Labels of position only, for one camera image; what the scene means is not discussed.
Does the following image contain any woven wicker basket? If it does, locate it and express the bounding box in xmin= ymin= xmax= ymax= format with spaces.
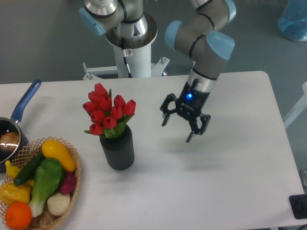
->
xmin=0 ymin=137 xmax=81 ymax=230

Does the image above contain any purple red radish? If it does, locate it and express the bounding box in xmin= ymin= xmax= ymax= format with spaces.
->
xmin=59 ymin=172 xmax=77 ymax=195

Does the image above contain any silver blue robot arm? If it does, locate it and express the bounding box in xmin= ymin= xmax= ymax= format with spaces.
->
xmin=79 ymin=0 xmax=236 ymax=135

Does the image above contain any dark green cucumber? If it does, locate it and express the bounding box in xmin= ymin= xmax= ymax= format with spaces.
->
xmin=13 ymin=152 xmax=45 ymax=185

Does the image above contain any white frame bar right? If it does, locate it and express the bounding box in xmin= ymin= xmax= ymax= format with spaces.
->
xmin=283 ymin=82 xmax=307 ymax=129

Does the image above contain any yellow bell pepper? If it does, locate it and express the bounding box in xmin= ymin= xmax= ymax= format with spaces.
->
xmin=0 ymin=182 xmax=32 ymax=206

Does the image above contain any orange fruit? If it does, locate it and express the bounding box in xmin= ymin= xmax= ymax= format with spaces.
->
xmin=5 ymin=202 xmax=32 ymax=230

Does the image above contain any red tulip bouquet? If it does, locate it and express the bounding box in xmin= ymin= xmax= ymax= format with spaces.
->
xmin=83 ymin=83 xmax=136 ymax=138

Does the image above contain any yellow squash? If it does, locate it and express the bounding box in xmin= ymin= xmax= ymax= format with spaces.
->
xmin=41 ymin=139 xmax=76 ymax=173

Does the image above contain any dark grey ribbed vase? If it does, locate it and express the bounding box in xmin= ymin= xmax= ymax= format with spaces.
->
xmin=99 ymin=125 xmax=134 ymax=171

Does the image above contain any black device at edge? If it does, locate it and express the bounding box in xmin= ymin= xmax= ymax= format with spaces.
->
xmin=289 ymin=194 xmax=307 ymax=219

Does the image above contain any brown bread roll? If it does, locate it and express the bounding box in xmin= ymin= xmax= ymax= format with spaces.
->
xmin=0 ymin=132 xmax=19 ymax=152

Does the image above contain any blue handled saucepan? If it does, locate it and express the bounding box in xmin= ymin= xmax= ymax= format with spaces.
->
xmin=0 ymin=80 xmax=42 ymax=173

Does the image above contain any small yellow banana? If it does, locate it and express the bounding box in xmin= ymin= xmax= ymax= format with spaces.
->
xmin=5 ymin=160 xmax=34 ymax=187

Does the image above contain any white garlic bulb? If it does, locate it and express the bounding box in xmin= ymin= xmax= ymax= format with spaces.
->
xmin=47 ymin=193 xmax=71 ymax=216

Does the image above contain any green bok choy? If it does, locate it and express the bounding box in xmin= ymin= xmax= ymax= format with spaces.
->
xmin=28 ymin=158 xmax=63 ymax=218

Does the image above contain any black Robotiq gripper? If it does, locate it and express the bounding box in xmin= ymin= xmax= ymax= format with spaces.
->
xmin=160 ymin=81 xmax=212 ymax=143

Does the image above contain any blue plastic bag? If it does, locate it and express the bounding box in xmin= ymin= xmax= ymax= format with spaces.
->
xmin=277 ymin=0 xmax=307 ymax=41

